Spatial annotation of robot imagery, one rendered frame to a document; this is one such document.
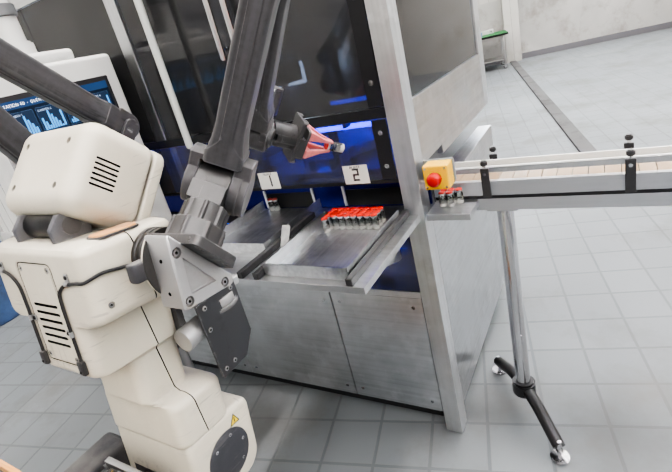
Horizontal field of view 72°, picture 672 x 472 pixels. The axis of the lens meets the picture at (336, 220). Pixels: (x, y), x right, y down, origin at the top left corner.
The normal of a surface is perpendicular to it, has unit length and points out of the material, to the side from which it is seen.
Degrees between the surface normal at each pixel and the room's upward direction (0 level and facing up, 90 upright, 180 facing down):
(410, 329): 90
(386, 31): 90
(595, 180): 90
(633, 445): 0
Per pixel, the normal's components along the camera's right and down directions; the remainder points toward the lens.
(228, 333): 0.85, 0.00
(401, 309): -0.46, 0.43
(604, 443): -0.23, -0.90
